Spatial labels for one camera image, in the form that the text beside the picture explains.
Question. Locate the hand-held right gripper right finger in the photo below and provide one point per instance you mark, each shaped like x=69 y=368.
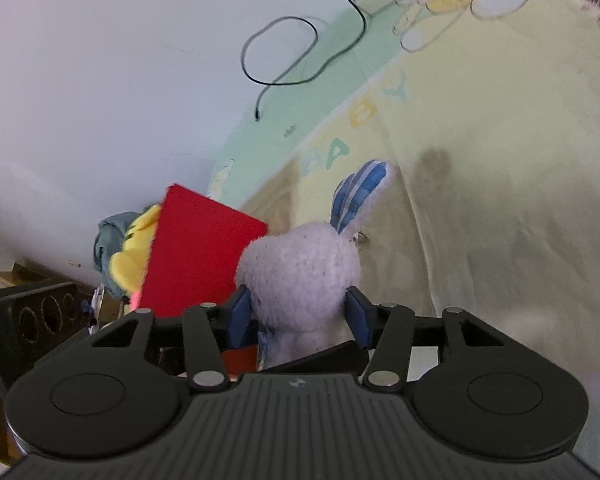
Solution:
x=360 y=315

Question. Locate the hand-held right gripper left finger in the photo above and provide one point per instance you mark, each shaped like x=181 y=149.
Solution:
x=240 y=312

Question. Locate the white rabbit plush toy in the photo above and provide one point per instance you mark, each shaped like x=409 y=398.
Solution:
x=300 y=270

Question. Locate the yellow tiger plush toy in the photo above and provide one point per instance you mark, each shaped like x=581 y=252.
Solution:
x=135 y=255

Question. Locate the wooden board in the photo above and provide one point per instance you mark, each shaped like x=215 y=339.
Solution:
x=15 y=276

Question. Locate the grey-blue cloth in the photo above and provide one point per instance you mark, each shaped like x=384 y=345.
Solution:
x=107 y=240

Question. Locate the pastel printed baby blanket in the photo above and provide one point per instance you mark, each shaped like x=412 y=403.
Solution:
x=505 y=160

